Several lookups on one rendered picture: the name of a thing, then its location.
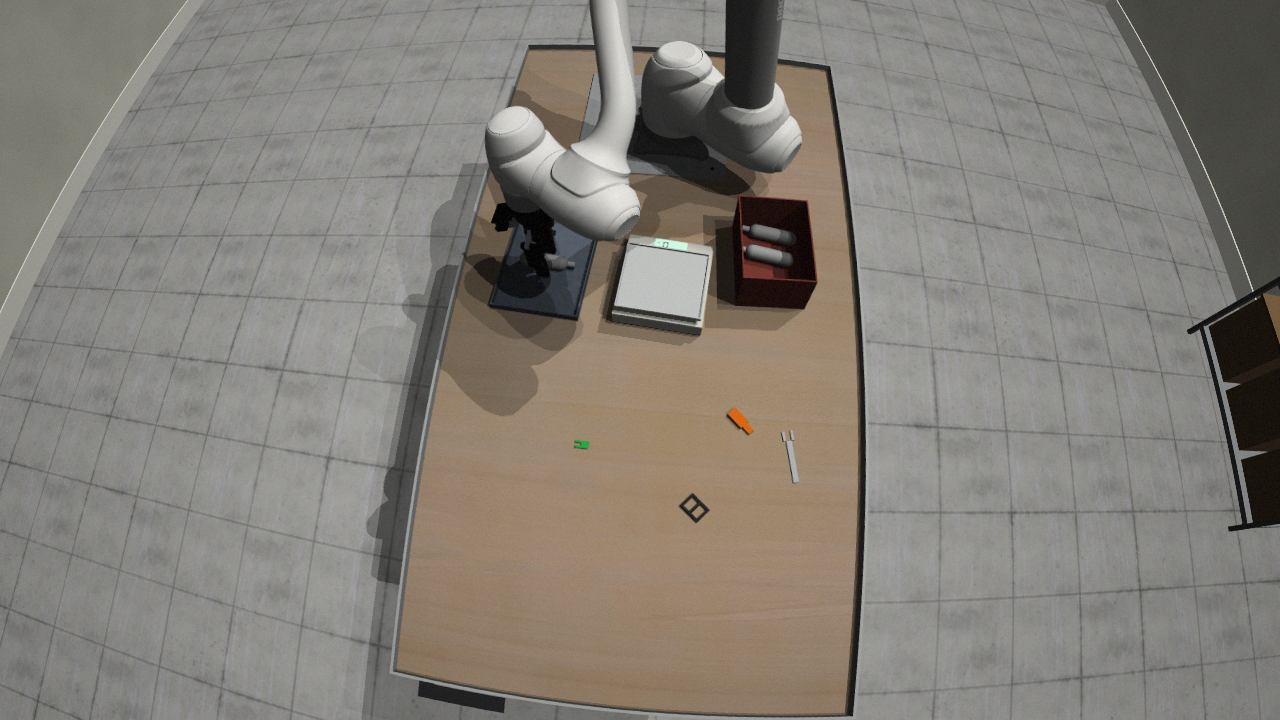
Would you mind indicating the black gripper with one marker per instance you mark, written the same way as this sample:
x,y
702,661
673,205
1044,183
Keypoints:
x,y
539,234

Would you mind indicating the grey open-end spanner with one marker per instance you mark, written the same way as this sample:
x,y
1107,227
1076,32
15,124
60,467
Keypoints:
x,y
791,456

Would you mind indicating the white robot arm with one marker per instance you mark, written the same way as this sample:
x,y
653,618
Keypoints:
x,y
586,188

